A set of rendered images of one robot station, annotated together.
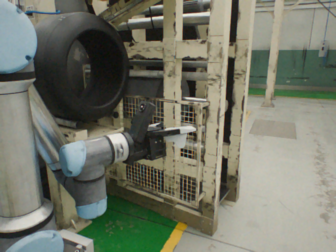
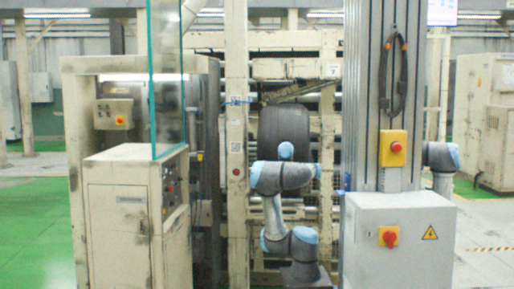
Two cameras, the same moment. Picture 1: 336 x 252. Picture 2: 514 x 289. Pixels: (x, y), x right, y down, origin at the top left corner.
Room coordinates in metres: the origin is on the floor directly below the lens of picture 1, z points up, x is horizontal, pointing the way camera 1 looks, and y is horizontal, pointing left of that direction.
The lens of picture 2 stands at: (-0.89, 1.97, 1.66)
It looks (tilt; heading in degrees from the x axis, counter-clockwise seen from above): 8 degrees down; 333
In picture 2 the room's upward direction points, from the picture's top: straight up
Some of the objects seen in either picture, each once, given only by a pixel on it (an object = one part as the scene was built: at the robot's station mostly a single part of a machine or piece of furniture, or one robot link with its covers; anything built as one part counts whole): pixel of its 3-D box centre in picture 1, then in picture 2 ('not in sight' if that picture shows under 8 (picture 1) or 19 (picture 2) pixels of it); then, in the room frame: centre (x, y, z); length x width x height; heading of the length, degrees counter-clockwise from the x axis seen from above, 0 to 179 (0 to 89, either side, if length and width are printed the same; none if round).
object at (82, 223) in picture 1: (66, 223); not in sight; (1.67, 0.77, 0.02); 0.27 x 0.27 x 0.04; 57
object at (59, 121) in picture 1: (60, 120); (276, 199); (1.42, 0.62, 0.90); 0.35 x 0.05 x 0.05; 57
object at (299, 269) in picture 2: not in sight; (305, 266); (0.77, 0.84, 0.77); 0.15 x 0.15 x 0.10
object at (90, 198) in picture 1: (87, 190); not in sight; (0.57, 0.20, 0.94); 0.11 x 0.08 x 0.11; 40
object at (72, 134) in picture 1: (61, 131); (275, 209); (1.42, 0.62, 0.83); 0.36 x 0.09 x 0.06; 57
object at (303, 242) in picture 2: not in sight; (303, 242); (0.77, 0.85, 0.88); 0.13 x 0.12 x 0.14; 48
